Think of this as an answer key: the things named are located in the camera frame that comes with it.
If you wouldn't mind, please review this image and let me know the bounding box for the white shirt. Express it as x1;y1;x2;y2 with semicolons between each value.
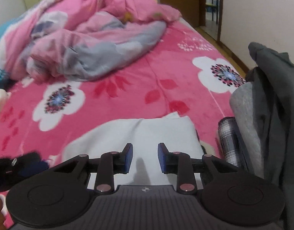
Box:
61;113;204;186

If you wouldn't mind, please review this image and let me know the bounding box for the folded grey clothes stack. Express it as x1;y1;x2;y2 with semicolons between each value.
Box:
230;42;294;229

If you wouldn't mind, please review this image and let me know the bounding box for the pink floral bed sheet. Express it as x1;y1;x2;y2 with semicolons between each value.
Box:
0;23;245;167

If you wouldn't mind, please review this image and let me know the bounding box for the pink grey blue duvet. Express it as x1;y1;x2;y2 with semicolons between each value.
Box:
0;0;181;87

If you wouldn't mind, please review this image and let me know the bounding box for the chair in hallway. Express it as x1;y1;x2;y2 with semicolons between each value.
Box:
206;0;220;24

